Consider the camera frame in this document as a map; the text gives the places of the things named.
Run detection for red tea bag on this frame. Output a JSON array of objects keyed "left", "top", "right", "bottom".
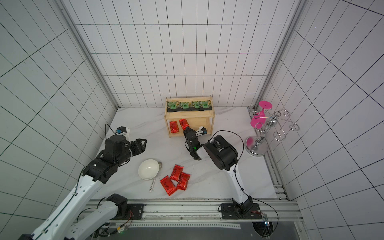
[
  {"left": 170, "top": 165, "right": 184, "bottom": 182},
  {"left": 170, "top": 121, "right": 180, "bottom": 134},
  {"left": 177, "top": 172, "right": 191, "bottom": 191},
  {"left": 179, "top": 119, "right": 190, "bottom": 131},
  {"left": 160, "top": 176, "right": 177, "bottom": 196}
]

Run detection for wooden two-tier shelf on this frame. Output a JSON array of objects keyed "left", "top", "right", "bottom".
[{"left": 164, "top": 96, "right": 215, "bottom": 138}]

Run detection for green tea bag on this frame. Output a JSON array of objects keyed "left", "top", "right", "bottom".
[
  {"left": 179, "top": 102, "right": 192, "bottom": 111},
  {"left": 191, "top": 101, "right": 203, "bottom": 111},
  {"left": 200, "top": 100, "right": 212, "bottom": 111},
  {"left": 167, "top": 101, "right": 180, "bottom": 112}
]

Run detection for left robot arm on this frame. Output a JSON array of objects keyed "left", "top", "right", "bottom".
[{"left": 19, "top": 135, "right": 147, "bottom": 240}]

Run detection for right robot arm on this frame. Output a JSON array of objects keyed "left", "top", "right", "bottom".
[{"left": 183, "top": 127, "right": 254, "bottom": 218}]

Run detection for white bowl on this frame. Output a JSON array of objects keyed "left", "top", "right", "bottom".
[{"left": 138, "top": 159, "right": 160, "bottom": 181}]

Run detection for chrome cup rack stand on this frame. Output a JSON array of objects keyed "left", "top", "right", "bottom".
[{"left": 245, "top": 109, "right": 300, "bottom": 157}]

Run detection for pink plastic wine glass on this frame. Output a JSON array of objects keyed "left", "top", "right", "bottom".
[{"left": 251, "top": 101, "right": 273, "bottom": 130}]

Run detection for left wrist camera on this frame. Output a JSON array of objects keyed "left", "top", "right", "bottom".
[{"left": 116, "top": 126, "right": 130, "bottom": 137}]

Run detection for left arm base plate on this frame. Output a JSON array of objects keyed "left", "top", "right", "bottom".
[{"left": 121, "top": 204, "right": 145, "bottom": 221}]

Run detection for aluminium rail frame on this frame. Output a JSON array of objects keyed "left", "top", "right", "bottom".
[{"left": 77, "top": 199, "right": 309, "bottom": 240}]

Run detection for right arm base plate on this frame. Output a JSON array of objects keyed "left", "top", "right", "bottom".
[{"left": 218, "top": 203, "right": 263, "bottom": 220}]

